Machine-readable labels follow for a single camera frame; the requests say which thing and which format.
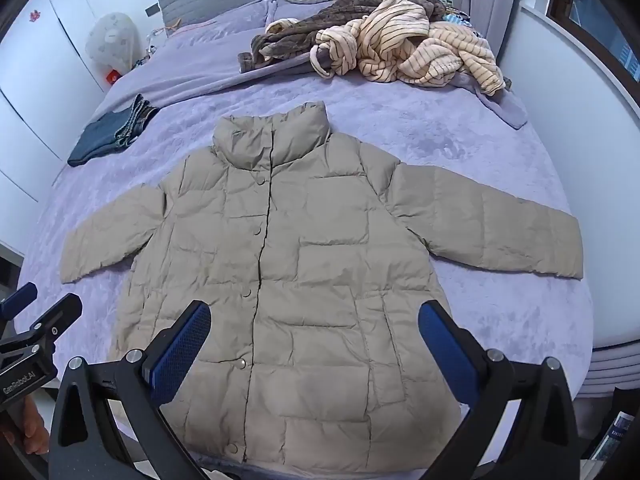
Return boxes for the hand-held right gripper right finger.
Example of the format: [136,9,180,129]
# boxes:
[417,299,583,480]

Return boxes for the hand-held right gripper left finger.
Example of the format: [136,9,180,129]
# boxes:
[49,299,213,480]

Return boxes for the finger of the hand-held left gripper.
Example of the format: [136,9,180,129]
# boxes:
[0,292,83,356]
[0,282,39,322]

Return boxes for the beige puffer jacket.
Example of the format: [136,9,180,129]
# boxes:
[59,101,585,466]

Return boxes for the person's left hand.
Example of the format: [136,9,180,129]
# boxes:
[0,400,51,457]

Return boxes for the grey ribbed mattress edge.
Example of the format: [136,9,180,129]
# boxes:
[585,340,640,401]

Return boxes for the folded blue jeans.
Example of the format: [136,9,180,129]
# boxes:
[67,94,161,167]

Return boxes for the magazine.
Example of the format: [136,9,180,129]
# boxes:
[590,410,636,461]

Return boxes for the white wardrobe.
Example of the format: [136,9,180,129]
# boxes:
[0,0,108,261]

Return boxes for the grey purple throw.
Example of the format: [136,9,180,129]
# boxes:
[239,52,529,131]

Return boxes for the plastic covered white fan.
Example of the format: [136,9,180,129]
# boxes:
[85,12,135,93]

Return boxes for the cream striped fleece garment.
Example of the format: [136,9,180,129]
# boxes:
[265,0,506,96]

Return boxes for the patterned blue cloth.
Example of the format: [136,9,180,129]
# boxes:
[442,5,483,38]

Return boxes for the brown fuzzy garment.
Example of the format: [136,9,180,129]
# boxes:
[237,0,448,75]

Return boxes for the dark framed window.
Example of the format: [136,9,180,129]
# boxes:
[547,0,640,81]

